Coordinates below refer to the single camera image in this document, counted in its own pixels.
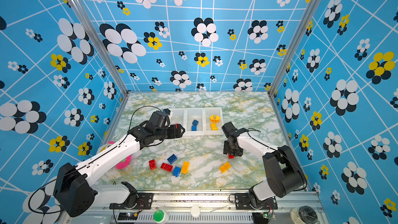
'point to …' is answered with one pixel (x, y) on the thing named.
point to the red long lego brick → (167, 167)
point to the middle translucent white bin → (197, 114)
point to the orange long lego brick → (225, 167)
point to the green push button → (158, 215)
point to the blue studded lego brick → (172, 158)
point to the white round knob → (195, 211)
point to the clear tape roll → (303, 214)
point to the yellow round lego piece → (214, 118)
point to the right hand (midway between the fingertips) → (231, 151)
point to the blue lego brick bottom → (176, 171)
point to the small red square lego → (176, 125)
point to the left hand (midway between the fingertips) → (180, 130)
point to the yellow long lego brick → (184, 168)
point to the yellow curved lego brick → (213, 126)
